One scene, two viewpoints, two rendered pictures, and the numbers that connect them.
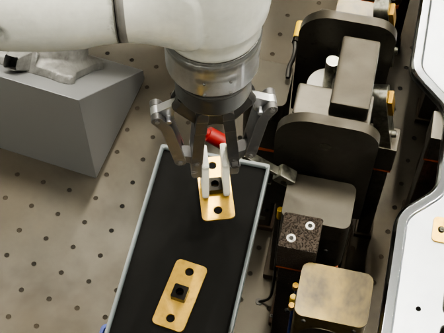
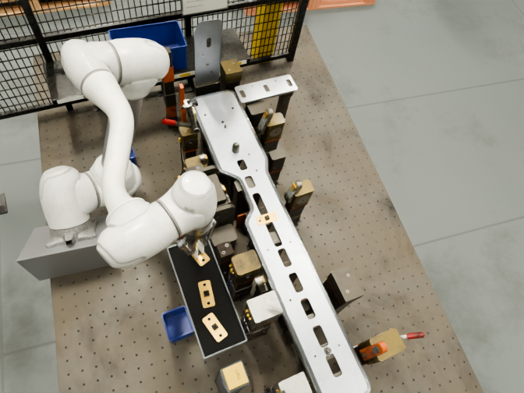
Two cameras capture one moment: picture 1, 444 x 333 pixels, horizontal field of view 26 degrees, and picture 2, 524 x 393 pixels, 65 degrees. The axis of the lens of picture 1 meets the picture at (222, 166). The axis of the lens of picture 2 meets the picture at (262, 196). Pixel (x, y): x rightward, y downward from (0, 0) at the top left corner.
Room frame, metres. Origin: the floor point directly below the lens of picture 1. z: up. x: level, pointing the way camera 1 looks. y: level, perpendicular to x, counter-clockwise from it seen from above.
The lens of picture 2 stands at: (0.15, 0.24, 2.46)
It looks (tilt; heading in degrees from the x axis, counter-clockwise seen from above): 61 degrees down; 311
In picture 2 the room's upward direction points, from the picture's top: 15 degrees clockwise
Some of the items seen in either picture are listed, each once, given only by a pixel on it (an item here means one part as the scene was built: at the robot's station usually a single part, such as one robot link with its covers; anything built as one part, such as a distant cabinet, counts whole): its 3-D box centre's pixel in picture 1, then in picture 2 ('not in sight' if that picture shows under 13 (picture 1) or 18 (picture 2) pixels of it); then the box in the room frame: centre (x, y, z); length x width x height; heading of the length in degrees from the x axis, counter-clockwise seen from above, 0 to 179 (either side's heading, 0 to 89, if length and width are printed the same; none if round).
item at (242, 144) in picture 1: (240, 156); not in sight; (0.55, -0.02, 1.27); 0.03 x 0.01 x 0.05; 97
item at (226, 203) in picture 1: (215, 185); (197, 253); (0.55, 0.01, 1.21); 0.08 x 0.04 x 0.01; 7
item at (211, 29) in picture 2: not in sight; (207, 54); (1.30, -0.50, 1.17); 0.12 x 0.01 x 0.34; 77
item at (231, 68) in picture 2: not in sight; (228, 93); (1.28, -0.62, 0.88); 0.08 x 0.08 x 0.36; 77
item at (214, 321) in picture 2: not in sight; (214, 327); (0.33, 0.08, 1.17); 0.08 x 0.04 x 0.01; 3
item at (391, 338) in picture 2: not in sight; (372, 350); (-0.03, -0.39, 0.88); 0.14 x 0.09 x 0.36; 77
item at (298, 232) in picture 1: (291, 295); (222, 267); (0.54, -0.10, 0.90); 0.05 x 0.05 x 0.40; 77
